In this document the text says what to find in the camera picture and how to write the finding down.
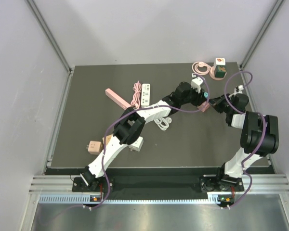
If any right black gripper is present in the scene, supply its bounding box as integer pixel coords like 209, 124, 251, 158
207, 93, 234, 114

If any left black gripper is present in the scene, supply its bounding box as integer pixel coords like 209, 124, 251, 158
180, 85, 207, 107

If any pink cube socket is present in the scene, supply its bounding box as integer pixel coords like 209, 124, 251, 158
198, 102, 210, 112

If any pink round socket base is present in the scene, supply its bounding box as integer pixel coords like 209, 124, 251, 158
209, 66, 227, 81

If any green cube adapter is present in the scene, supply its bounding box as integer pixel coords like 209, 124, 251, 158
214, 69, 226, 77

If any white power strip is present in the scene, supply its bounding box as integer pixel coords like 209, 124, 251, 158
141, 83, 151, 108

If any white cube adapter with picture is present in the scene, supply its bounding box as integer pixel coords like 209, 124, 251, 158
213, 57, 226, 71

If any pink power strip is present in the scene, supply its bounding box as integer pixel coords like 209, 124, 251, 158
105, 88, 131, 110

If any white cube adapter plug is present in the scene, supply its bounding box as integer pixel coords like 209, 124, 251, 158
129, 136, 144, 152

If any orange cube adapter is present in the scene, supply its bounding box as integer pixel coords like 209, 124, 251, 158
102, 134, 112, 147

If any pink deer cube adapter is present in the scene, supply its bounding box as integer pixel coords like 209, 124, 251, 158
86, 141, 104, 155

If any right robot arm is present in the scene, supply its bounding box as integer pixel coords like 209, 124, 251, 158
209, 93, 279, 191

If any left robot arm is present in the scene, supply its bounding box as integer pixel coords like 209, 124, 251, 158
80, 81, 207, 191

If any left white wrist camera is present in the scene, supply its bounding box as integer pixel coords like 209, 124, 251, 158
191, 73, 204, 93

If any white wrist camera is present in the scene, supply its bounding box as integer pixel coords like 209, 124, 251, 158
191, 73, 204, 93
233, 85, 244, 95

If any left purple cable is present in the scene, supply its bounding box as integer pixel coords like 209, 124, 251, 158
96, 76, 210, 211

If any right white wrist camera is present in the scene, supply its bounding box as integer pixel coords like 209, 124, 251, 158
233, 85, 244, 95

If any white coiled power cord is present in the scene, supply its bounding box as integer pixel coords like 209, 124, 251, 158
153, 116, 172, 131

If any pink power strip cord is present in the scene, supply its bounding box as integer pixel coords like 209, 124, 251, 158
131, 81, 142, 108

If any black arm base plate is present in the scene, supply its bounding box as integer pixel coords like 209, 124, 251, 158
72, 175, 244, 193

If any aluminium frame rail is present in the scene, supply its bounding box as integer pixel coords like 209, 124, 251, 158
29, 174, 289, 194

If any white slotted cable duct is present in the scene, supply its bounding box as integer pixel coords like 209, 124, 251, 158
39, 194, 232, 205

